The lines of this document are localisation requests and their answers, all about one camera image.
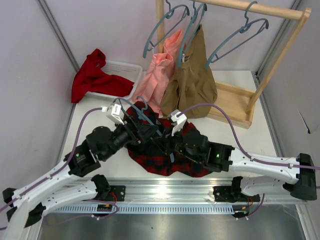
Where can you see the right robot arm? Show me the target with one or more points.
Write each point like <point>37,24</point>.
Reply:
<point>295,175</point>

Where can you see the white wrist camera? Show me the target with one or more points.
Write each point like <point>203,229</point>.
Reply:
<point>113,112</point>
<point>178,120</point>

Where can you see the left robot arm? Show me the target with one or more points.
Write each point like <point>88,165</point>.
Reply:
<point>45,195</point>

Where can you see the red navy plaid skirt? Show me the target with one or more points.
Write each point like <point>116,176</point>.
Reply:
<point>153,160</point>

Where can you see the wooden clothes rack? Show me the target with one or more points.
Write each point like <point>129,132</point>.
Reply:
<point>235,98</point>

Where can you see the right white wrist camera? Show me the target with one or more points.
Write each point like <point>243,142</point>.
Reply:
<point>178,120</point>

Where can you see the white plastic basket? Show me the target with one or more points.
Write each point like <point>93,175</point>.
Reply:
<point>131,72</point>

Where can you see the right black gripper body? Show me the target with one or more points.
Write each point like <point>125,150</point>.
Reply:
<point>167,143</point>

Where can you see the pink skirt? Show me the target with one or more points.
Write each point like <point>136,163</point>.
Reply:
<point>159,73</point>

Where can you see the blue hanger holding tan skirt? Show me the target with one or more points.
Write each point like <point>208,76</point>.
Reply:
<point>190,33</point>

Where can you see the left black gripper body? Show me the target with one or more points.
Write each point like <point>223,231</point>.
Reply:
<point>135,128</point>

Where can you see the red garment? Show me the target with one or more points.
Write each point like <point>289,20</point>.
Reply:
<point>91,78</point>

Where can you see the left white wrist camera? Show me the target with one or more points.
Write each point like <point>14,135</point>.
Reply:
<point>113,112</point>

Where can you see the tan skirt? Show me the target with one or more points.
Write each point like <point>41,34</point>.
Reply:
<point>191,83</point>

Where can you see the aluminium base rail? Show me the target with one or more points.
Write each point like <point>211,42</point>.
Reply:
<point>197,190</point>

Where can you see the white slotted cable duct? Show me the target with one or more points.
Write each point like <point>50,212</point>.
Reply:
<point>123,208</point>

